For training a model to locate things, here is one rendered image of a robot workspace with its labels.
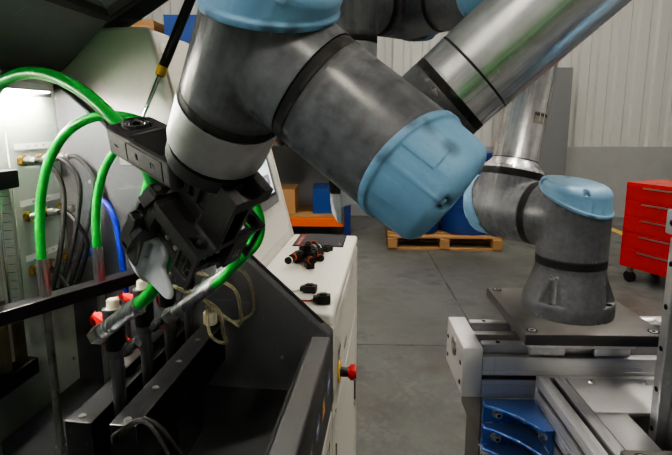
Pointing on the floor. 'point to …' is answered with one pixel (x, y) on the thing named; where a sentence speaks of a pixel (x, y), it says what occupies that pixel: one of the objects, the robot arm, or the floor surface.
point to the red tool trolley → (646, 228)
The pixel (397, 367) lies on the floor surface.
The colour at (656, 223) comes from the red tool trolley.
